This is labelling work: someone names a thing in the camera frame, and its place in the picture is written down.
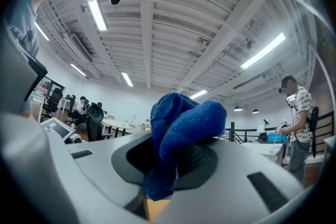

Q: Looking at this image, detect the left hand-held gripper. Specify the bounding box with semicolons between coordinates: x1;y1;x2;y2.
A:
40;117;83;144

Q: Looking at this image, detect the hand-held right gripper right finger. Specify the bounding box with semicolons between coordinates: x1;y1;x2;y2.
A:
157;137;313;224

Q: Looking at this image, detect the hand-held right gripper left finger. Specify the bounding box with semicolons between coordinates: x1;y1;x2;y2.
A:
0;112;153;224

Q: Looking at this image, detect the blue cloth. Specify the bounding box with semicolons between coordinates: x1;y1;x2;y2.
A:
144;92;227;201

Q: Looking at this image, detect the black office chair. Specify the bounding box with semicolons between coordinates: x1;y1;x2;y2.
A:
84;102;113;143
42;88;64;121

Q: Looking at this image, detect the round white table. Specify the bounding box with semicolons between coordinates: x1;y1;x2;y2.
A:
101;117;135;137

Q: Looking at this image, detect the black metal railing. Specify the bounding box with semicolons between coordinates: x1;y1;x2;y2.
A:
217;121;289;144

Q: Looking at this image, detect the ceiling tube light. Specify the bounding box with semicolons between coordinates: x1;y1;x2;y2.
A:
34;22;50;41
121;72;134;88
240;32;286;70
189;89;208;100
87;0;109;31
70;63;87;77

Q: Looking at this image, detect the ceiling air conditioner vent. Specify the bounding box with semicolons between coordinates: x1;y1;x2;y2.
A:
70;33;95;63

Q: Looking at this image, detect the person's grey shirt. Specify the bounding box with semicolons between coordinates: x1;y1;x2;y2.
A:
6;0;40;57

